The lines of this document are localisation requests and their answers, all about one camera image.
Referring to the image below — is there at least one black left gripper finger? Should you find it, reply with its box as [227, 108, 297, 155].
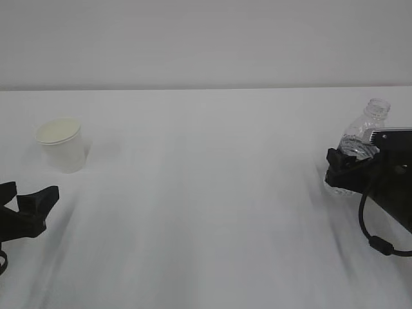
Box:
[0, 182, 17, 208]
[1, 185, 59, 242]

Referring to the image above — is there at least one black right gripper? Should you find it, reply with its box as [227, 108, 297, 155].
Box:
[324, 148, 411, 231]

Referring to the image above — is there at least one clear plastic water bottle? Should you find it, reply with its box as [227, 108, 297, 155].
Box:
[324, 98, 390, 198]

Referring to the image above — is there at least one white paper cup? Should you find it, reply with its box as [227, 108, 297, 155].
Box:
[35, 118, 86, 174]

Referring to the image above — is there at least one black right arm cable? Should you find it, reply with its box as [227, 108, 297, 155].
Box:
[359, 173, 412, 258]

